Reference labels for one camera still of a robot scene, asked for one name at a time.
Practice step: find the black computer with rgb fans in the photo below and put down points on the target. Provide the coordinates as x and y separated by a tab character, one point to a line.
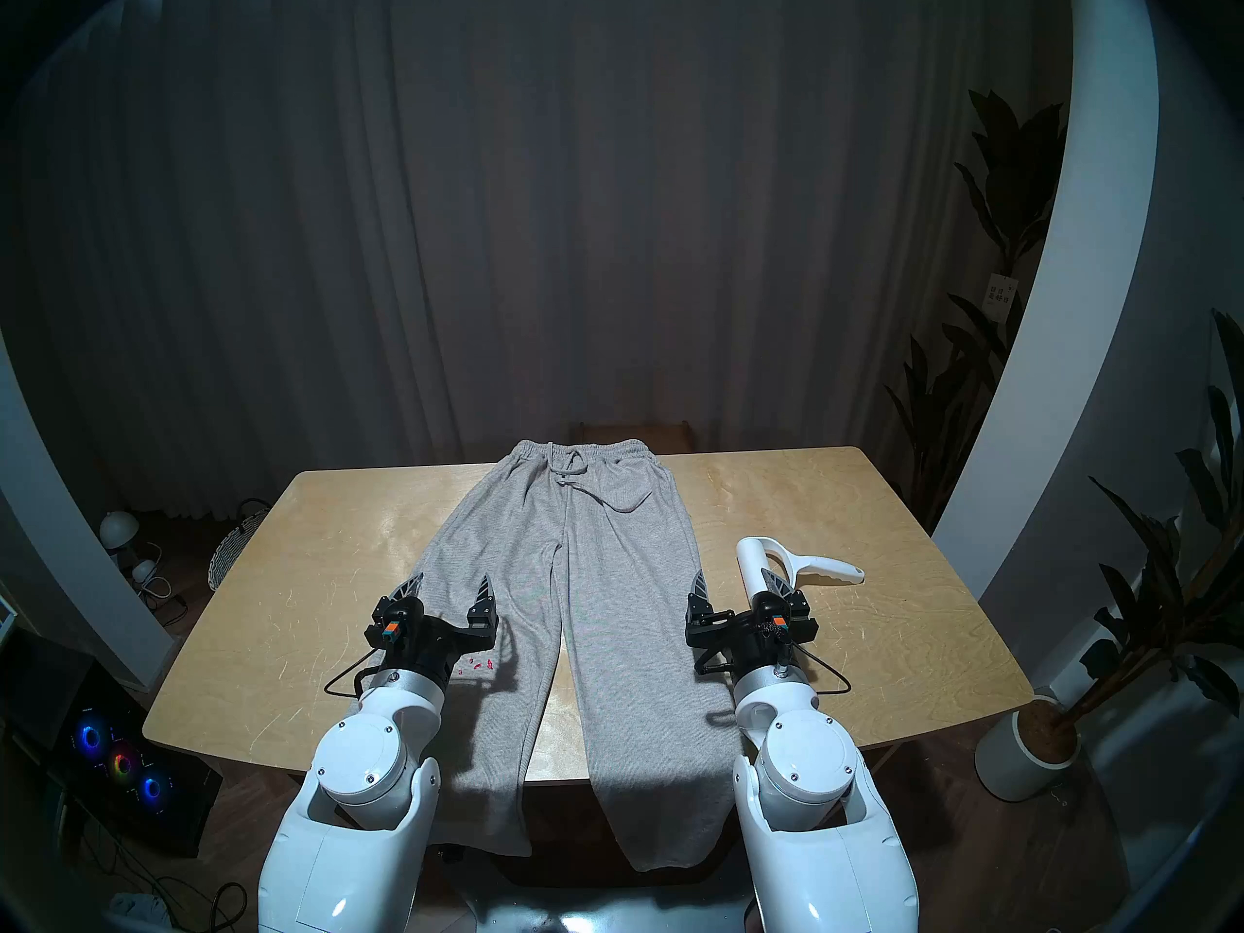
107	746

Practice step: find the large white mushroom lamp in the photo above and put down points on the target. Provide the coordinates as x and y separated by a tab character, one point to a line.
119	526

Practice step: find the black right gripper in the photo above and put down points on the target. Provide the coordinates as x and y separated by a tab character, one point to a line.
748	639

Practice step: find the striped woven basket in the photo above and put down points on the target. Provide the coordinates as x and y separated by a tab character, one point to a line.
233	547

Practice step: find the white paper plant tag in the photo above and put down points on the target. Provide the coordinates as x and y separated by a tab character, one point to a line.
1001	289

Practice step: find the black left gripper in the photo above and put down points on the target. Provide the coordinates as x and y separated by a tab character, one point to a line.
428	639

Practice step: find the grey pleated curtain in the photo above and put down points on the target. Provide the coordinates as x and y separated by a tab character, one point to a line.
544	212

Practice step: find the leafy plant in white pot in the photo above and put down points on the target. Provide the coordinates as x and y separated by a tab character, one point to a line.
1157	601

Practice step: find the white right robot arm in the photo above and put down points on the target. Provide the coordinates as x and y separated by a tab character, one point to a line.
807	766

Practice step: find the wide white arch pillar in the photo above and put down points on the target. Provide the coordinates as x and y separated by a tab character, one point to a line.
1079	309

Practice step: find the white lint roller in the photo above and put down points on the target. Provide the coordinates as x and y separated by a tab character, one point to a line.
750	562

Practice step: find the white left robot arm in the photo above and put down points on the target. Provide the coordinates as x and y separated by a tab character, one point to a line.
369	756

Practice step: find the narrow white arch pillar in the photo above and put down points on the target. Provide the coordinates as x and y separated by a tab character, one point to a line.
68	552

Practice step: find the tall dark leafy plant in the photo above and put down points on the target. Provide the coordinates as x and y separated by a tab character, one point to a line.
1011	183

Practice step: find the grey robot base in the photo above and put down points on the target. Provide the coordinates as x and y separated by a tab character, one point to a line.
603	912

